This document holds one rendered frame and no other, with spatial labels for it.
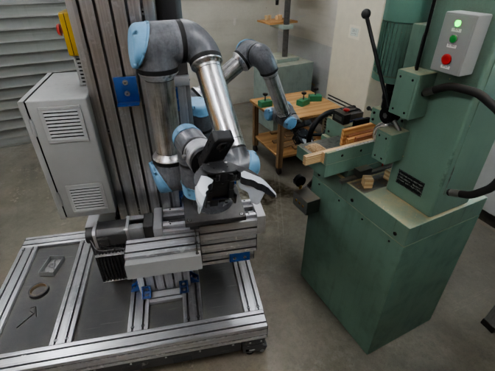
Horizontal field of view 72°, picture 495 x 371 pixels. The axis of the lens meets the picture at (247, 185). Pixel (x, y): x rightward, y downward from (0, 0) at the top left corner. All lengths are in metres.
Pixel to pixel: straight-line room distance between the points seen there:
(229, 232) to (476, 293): 1.58
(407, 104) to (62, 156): 1.19
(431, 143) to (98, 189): 1.21
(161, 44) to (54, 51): 3.05
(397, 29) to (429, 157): 0.48
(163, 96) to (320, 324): 1.42
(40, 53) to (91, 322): 2.83
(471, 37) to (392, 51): 0.36
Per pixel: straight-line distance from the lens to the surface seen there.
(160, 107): 1.07
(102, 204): 1.44
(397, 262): 1.47
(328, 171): 1.46
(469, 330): 2.24
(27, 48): 4.02
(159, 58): 1.01
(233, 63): 1.82
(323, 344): 1.92
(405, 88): 1.28
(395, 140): 1.36
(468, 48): 1.18
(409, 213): 1.44
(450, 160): 1.32
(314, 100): 3.25
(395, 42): 1.46
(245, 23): 4.48
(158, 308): 1.79
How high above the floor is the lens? 1.60
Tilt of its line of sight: 33 degrees down
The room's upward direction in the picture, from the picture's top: straight up
